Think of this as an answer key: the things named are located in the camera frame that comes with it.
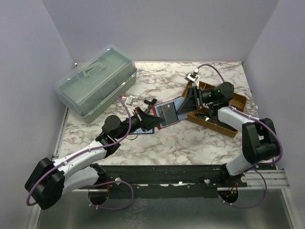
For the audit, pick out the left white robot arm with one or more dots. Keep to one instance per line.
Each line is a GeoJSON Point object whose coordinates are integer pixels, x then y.
{"type": "Point", "coordinates": [51, 179]}

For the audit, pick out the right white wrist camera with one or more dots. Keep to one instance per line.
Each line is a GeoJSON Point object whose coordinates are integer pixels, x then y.
{"type": "Point", "coordinates": [193, 77]}

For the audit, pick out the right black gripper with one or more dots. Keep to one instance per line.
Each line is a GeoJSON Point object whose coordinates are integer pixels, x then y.
{"type": "Point", "coordinates": [190, 103]}

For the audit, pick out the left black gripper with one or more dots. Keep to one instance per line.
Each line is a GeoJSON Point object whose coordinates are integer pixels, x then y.
{"type": "Point", "coordinates": [145, 120]}

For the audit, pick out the black leather card holder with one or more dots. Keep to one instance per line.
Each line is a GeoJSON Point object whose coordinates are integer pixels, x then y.
{"type": "Point", "coordinates": [142, 132]}

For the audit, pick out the red leather card holder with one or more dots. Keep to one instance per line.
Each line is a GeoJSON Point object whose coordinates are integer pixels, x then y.
{"type": "Point", "coordinates": [171, 112]}

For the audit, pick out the aluminium extrusion rail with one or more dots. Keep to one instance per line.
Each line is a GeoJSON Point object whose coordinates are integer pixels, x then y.
{"type": "Point", "coordinates": [267, 177]}

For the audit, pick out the green plastic storage box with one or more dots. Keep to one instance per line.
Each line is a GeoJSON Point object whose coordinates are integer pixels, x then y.
{"type": "Point", "coordinates": [92, 86]}

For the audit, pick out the black T-shaped tool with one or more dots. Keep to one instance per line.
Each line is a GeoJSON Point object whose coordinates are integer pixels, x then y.
{"type": "Point", "coordinates": [150, 104]}

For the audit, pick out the black pen tool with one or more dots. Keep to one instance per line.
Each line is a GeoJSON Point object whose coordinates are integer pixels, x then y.
{"type": "Point", "coordinates": [210, 120]}

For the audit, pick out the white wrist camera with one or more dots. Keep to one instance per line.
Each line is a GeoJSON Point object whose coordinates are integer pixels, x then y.
{"type": "Point", "coordinates": [128, 99]}
{"type": "Point", "coordinates": [193, 77]}

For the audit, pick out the woven bamboo organizer tray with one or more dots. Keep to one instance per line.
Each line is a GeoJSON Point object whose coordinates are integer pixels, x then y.
{"type": "Point", "coordinates": [214, 107]}

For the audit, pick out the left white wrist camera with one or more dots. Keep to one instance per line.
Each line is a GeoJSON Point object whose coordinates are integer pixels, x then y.
{"type": "Point", "coordinates": [128, 99]}

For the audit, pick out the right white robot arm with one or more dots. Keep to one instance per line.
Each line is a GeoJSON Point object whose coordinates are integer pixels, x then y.
{"type": "Point", "coordinates": [260, 142]}

